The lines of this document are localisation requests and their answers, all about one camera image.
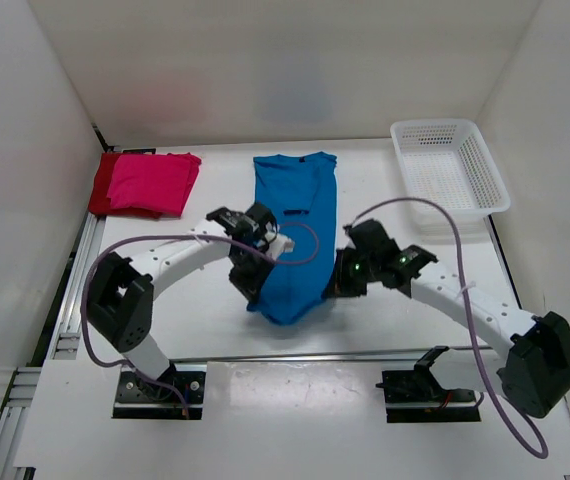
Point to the white plastic basket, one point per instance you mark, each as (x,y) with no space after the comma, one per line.
(447,161)

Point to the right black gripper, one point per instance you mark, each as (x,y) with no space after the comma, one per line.
(338,284)

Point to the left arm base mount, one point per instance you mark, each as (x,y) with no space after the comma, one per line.
(137,400)

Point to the aluminium frame rail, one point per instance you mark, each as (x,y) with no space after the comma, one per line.
(43,209)

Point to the blue t-shirt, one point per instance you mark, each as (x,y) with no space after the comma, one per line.
(302,194)

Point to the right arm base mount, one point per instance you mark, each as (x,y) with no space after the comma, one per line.
(415,397)

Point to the pink t-shirt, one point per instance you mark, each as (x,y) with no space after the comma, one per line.
(157,183)

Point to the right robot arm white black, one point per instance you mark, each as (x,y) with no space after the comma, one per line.
(528,362)

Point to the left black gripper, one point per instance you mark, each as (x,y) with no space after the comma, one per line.
(250,286)

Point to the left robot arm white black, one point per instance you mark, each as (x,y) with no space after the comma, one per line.
(120,292)

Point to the dark red t-shirt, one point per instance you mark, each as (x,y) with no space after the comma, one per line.
(99,203)

